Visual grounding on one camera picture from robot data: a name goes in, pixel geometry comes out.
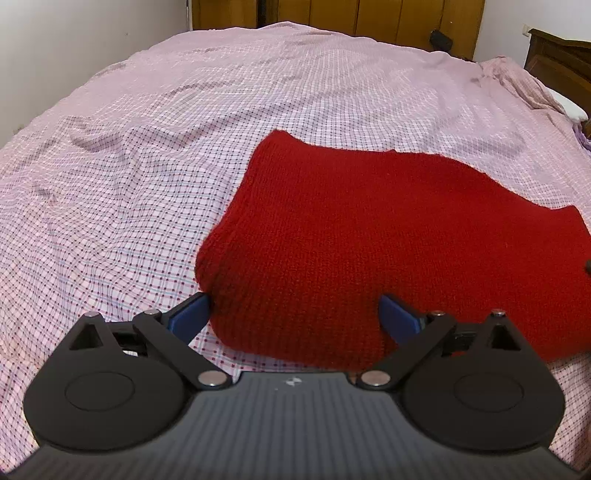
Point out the pink checked bed sheet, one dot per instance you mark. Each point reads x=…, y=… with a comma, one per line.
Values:
x=106, y=197

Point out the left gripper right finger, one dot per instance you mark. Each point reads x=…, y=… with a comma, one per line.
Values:
x=400, y=322

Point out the small black hanging pouch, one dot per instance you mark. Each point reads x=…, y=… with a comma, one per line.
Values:
x=440, y=42

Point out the brown wooden wardrobe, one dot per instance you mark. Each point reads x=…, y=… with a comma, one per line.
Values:
x=401, y=22

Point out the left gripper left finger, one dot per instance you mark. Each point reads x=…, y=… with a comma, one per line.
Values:
x=187, y=319

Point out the purple patterned cloth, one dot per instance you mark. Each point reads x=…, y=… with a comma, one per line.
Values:
x=582, y=132

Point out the dark wooden headboard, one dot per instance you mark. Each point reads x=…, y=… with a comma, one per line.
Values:
x=562, y=65

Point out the white pillow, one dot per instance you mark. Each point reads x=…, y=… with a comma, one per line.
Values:
x=575, y=113

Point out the red knitted sweater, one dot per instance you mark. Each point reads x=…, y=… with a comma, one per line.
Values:
x=316, y=236

